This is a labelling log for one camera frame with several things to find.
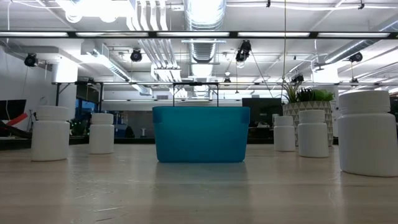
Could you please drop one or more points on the black aluminium rig frame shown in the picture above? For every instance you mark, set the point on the black aluminium rig frame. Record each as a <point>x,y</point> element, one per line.
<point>133,140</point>

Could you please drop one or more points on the black overhead light bar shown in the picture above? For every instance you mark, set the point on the black overhead light bar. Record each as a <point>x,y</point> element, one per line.
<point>233,34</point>

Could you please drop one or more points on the white pill bottle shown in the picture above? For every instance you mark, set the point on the white pill bottle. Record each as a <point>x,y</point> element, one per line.
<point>368,143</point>
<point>313,137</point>
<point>101,137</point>
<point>49,137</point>
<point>284,137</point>

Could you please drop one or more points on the triangle patterned plant pot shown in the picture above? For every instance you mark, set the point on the triangle patterned plant pot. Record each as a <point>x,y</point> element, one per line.
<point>290,109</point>

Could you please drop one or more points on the green rosette succulent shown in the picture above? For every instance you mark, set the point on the green rosette succulent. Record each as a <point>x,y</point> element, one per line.
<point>320,95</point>

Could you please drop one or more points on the red strip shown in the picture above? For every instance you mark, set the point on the red strip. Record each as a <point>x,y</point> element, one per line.
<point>17,119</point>

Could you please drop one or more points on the blue plastic basket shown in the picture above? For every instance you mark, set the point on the blue plastic basket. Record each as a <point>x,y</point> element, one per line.
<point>200,137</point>

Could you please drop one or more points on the thin black rectangular stand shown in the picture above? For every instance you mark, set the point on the thin black rectangular stand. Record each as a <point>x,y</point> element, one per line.
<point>195,83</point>

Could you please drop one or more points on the spiky green grass plant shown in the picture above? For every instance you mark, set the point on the spiky green grass plant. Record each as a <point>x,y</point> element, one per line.
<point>290,91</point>

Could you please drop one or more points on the black wall screen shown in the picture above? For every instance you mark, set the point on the black wall screen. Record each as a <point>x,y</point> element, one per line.
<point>12,109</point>

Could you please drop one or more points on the black ceiling spotlight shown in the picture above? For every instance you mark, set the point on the black ceiling spotlight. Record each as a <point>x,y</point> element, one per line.
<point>136,55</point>
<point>298,77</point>
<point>31,59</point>
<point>356,57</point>
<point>243,51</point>

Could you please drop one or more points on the silver ventilation duct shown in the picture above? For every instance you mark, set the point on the silver ventilation duct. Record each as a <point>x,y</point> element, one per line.
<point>203,18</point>

